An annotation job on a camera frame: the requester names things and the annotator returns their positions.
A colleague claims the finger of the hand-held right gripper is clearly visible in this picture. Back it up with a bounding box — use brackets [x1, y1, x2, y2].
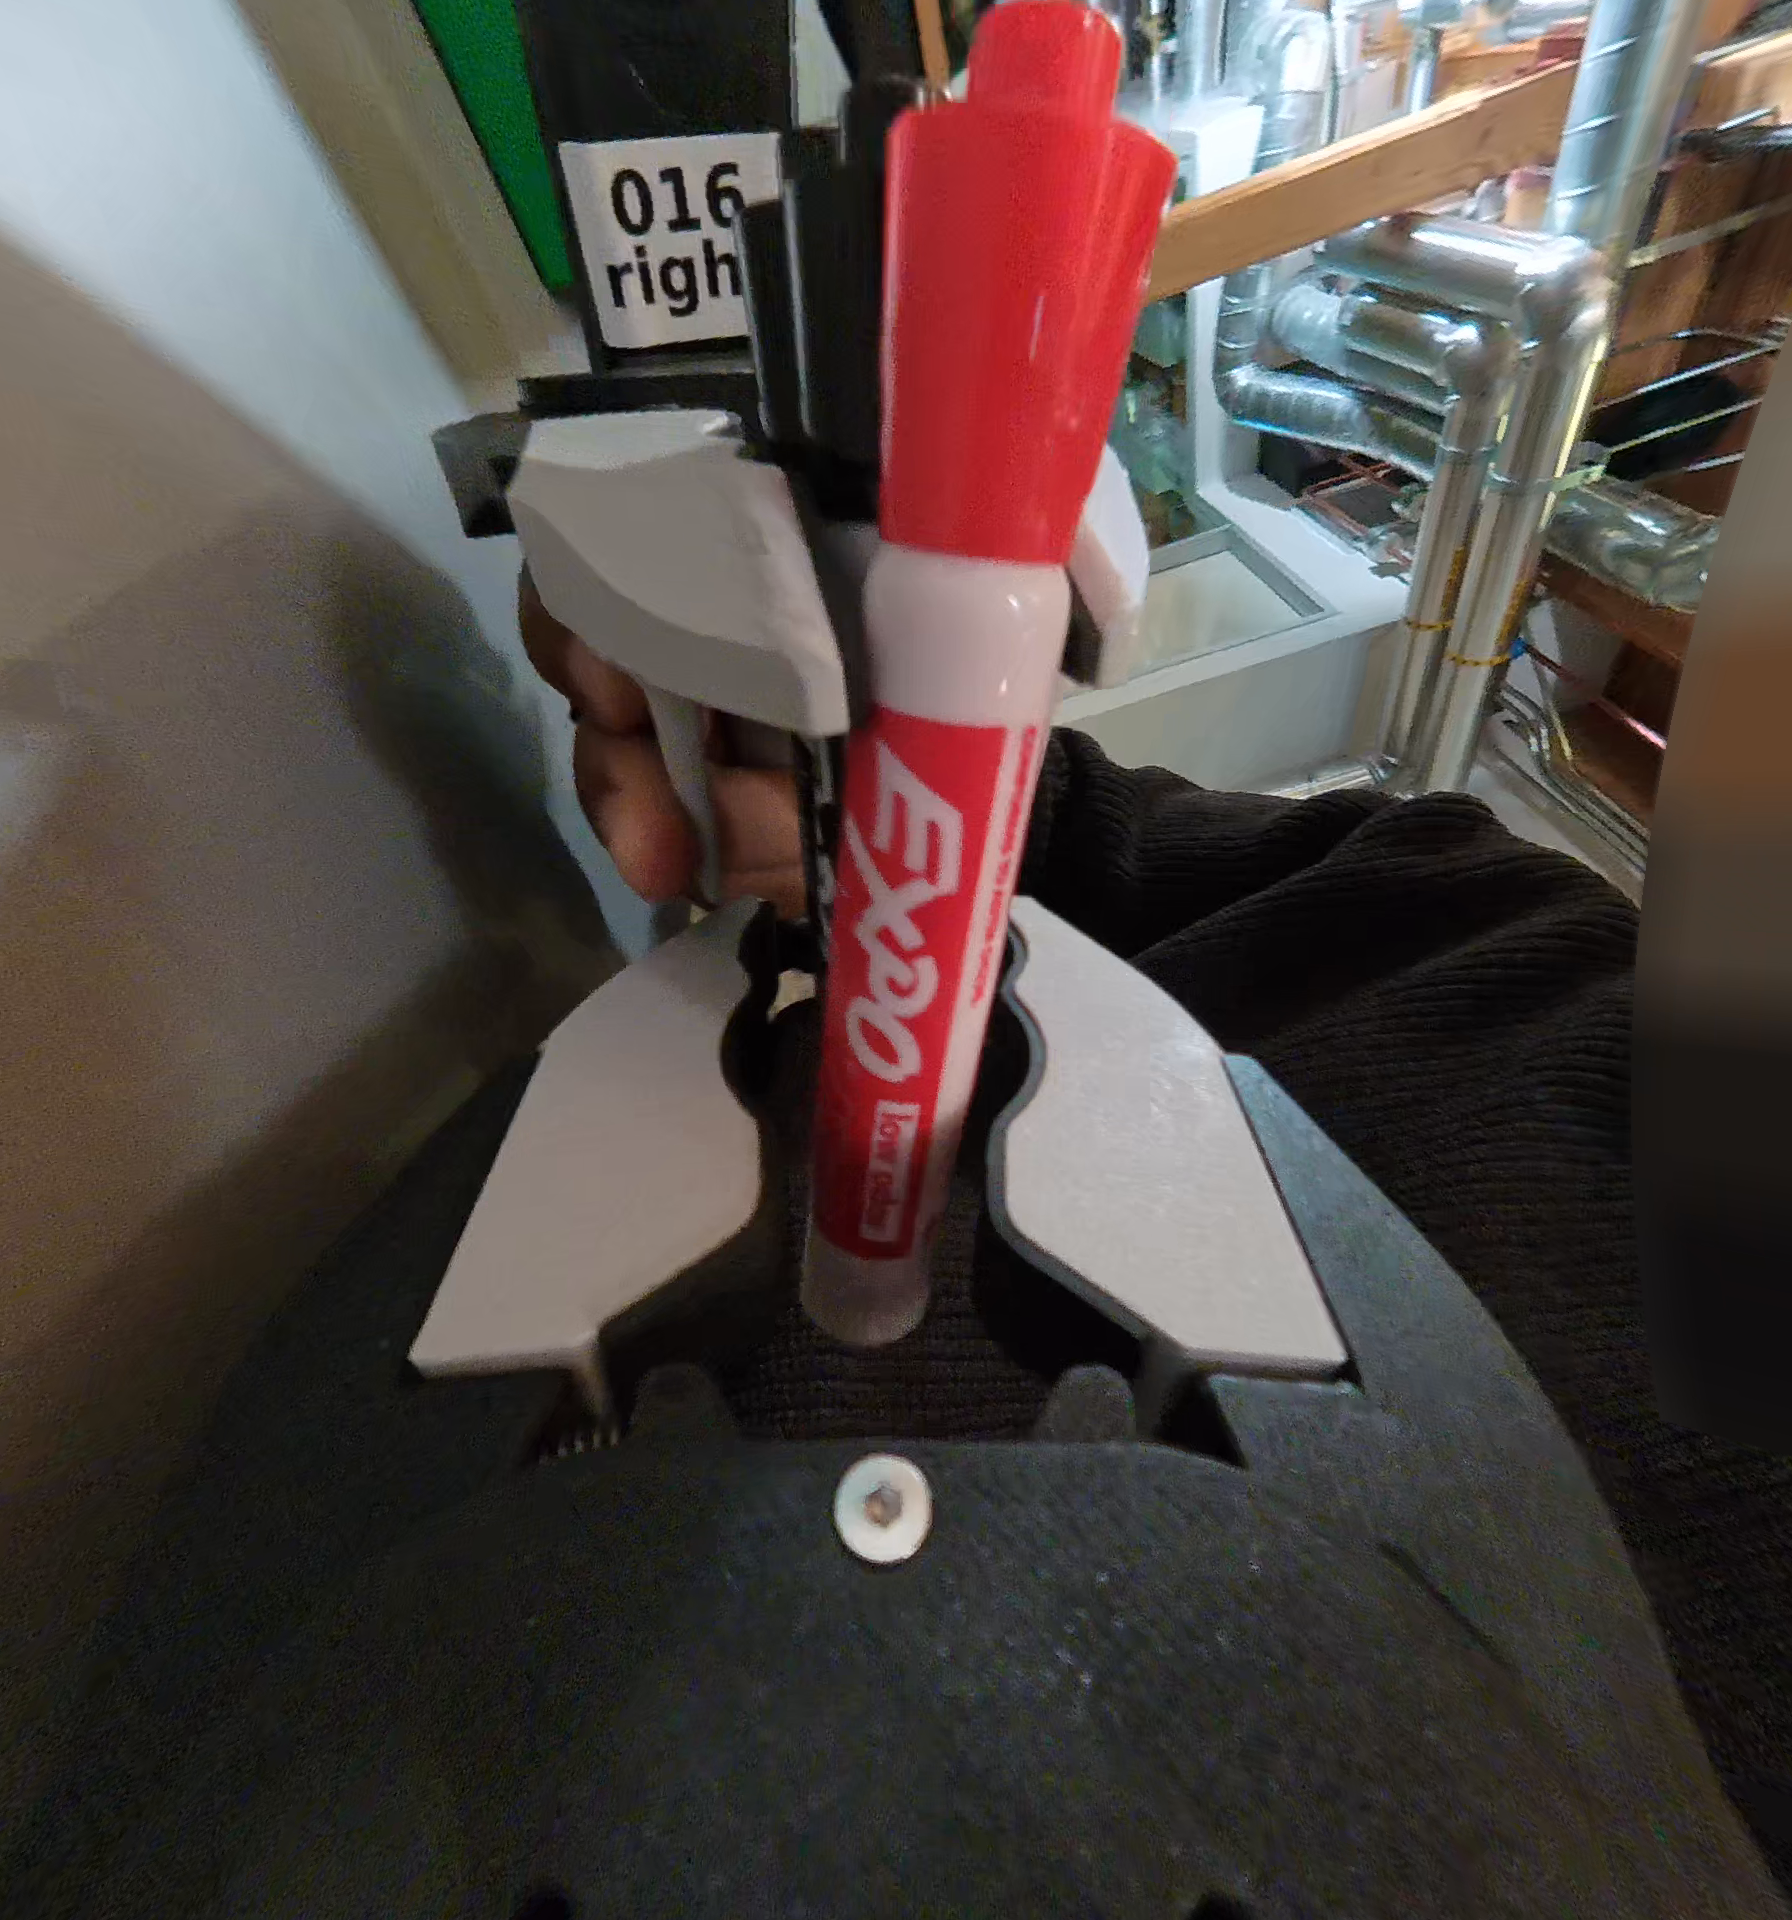
[504, 409, 856, 739]
[1063, 450, 1157, 689]

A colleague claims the silver ducts bundle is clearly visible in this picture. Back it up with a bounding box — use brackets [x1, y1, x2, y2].
[1204, 210, 1535, 498]

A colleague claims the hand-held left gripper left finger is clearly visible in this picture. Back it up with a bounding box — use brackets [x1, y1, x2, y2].
[408, 897, 778, 1380]

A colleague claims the shiny steel pipe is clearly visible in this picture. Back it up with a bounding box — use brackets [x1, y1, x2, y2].
[1368, 0, 1715, 804]

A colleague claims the person's black sweater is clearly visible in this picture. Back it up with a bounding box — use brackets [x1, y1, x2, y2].
[722, 901, 1792, 1920]

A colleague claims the person's right forearm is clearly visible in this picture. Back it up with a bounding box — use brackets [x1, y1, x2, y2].
[1008, 726, 1648, 1201]

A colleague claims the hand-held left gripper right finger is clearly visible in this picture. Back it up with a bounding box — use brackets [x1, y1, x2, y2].
[986, 897, 1355, 1382]

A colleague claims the green plastic bin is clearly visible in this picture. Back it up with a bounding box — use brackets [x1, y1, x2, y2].
[413, 0, 576, 298]

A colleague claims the person's right hand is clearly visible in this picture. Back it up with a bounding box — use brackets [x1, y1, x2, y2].
[517, 569, 839, 921]

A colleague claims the wooden handrail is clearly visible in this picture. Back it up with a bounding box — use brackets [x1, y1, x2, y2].
[1144, 57, 1595, 306]

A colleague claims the red dry-erase marker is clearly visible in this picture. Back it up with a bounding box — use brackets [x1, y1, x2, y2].
[799, 0, 1183, 1347]

